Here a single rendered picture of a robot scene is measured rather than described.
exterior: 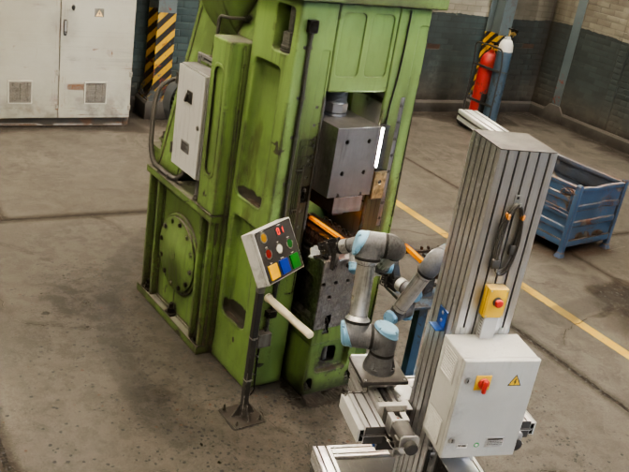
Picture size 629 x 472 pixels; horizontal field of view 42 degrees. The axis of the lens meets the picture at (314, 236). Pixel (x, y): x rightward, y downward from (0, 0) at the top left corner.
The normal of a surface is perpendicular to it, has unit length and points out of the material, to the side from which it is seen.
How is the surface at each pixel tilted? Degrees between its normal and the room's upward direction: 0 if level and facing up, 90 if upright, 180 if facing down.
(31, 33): 90
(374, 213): 90
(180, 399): 0
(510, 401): 92
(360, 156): 90
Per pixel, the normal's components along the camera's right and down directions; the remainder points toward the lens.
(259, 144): -0.81, 0.09
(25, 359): 0.15, -0.91
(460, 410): 0.25, 0.41
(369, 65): 0.55, 0.40
